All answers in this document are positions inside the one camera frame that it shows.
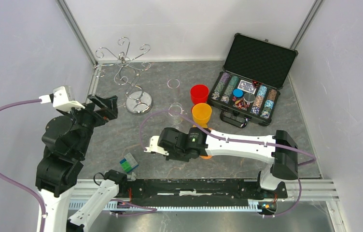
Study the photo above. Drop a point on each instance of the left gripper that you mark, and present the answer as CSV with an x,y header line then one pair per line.
x,y
109,108

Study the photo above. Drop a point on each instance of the clear flute glass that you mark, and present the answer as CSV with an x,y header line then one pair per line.
x,y
174,86

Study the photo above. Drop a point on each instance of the red plastic wine glass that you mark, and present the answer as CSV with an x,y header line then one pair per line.
x,y
199,94

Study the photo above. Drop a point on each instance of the yellow plastic wine glass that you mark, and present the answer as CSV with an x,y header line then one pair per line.
x,y
201,114

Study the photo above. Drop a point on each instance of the orange plastic wine glass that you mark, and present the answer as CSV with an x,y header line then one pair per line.
x,y
206,157

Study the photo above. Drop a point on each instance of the clear wine glass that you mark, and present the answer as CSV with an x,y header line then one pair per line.
x,y
175,112

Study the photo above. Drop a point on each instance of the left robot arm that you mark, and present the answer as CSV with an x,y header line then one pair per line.
x,y
66,141

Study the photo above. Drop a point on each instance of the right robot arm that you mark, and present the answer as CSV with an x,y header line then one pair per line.
x,y
277,151

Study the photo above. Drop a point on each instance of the chrome wine glass rack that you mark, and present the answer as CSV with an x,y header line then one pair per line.
x,y
138,101

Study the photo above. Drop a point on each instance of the coloured toy brick block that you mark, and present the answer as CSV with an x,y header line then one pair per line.
x,y
128,163

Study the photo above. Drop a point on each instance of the black poker chip case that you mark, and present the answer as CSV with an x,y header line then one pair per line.
x,y
247,88

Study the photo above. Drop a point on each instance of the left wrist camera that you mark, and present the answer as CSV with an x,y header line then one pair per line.
x,y
62,99

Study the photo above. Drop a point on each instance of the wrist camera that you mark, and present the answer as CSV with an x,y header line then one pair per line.
x,y
153,147
62,99

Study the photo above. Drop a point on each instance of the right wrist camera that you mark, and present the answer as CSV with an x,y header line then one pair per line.
x,y
153,147

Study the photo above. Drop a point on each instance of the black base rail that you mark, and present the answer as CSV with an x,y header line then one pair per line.
x,y
217,195

